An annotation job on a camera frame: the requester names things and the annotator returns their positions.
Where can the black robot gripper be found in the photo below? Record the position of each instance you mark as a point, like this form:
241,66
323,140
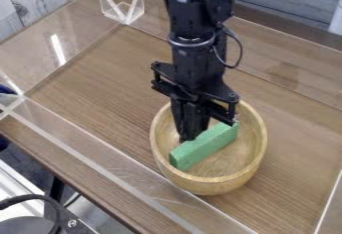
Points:
192,80

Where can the green rectangular block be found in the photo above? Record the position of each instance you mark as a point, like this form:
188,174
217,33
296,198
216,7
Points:
194,151

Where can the light wooden bowl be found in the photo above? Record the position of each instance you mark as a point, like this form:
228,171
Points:
230,167

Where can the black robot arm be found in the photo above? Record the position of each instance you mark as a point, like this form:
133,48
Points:
197,22

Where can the clear acrylic front barrier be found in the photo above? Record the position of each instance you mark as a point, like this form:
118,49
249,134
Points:
125,186

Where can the blue object at left edge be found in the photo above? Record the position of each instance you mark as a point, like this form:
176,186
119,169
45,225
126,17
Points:
6,90

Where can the clear acrylic corner bracket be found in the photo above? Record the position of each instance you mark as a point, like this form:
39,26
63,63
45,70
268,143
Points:
123,12

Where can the black metal bracket with screw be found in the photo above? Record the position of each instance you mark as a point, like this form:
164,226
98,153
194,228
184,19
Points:
61,216

